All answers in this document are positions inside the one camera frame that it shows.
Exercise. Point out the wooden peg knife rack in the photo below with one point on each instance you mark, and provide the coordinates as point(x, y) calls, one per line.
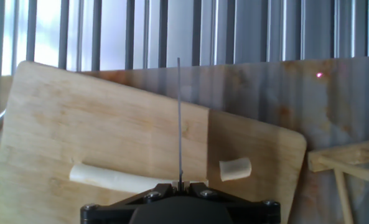
point(327, 157)

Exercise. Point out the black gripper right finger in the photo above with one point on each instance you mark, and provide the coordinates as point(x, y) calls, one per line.
point(243, 208)

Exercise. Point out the white scallion stalk piece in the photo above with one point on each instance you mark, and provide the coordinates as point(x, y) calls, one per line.
point(109, 179)

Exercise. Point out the short cut scallion piece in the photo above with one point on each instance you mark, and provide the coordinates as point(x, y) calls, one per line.
point(235, 169)

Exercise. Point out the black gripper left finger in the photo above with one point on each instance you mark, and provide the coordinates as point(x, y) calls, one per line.
point(122, 207)

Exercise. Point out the wooden cutting board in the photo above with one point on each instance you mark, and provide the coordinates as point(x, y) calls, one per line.
point(78, 124)

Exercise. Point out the steel cleaver knife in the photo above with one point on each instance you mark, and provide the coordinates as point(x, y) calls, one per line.
point(179, 124)

